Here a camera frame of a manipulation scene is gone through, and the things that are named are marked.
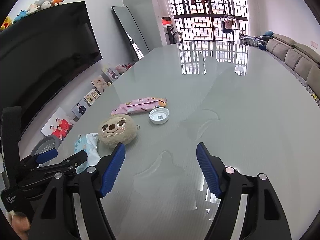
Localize child photo frame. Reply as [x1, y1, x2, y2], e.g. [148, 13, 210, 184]
[101, 64, 120, 83]

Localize man portrait photo frame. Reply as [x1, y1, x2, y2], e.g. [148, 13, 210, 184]
[72, 99, 89, 119]

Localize red packet on cabinet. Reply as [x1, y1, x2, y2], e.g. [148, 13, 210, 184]
[123, 63, 133, 69]

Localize person's left hand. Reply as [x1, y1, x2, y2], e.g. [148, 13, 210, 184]
[5, 211, 31, 240]

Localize grey perforated trash basket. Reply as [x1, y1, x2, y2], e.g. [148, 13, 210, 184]
[30, 135, 61, 167]

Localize plush toys on television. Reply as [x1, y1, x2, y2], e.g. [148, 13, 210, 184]
[1, 0, 64, 31]

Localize large black television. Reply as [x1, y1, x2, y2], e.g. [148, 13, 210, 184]
[1, 1, 103, 132]

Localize pink plush toy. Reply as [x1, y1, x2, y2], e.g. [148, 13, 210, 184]
[116, 65, 127, 75]

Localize large family photo frame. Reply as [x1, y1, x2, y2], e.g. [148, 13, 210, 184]
[41, 107, 74, 141]

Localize leaning floor mirror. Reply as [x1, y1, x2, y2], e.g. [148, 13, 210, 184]
[112, 6, 150, 60]

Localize scalloped yellow photo frame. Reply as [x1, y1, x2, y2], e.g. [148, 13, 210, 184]
[84, 88, 100, 106]

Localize white bottle cap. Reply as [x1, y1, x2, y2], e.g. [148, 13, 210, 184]
[149, 107, 170, 125]

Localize pink snack wrapper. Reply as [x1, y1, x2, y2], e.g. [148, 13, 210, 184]
[111, 97, 167, 116]

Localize light blue snack packet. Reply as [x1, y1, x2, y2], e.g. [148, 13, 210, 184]
[74, 133, 100, 173]

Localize patterned dark cushion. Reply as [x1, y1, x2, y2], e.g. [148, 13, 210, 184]
[239, 34, 267, 48]

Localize black window grille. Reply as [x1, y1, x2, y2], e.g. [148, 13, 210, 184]
[169, 0, 249, 42]

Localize beige sectional sofa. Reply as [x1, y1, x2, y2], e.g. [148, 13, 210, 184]
[266, 34, 319, 102]

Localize baby photo frame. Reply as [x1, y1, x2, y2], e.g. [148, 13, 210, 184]
[91, 75, 108, 94]

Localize sloth plush toy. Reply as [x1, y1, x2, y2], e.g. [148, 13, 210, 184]
[98, 114, 138, 147]

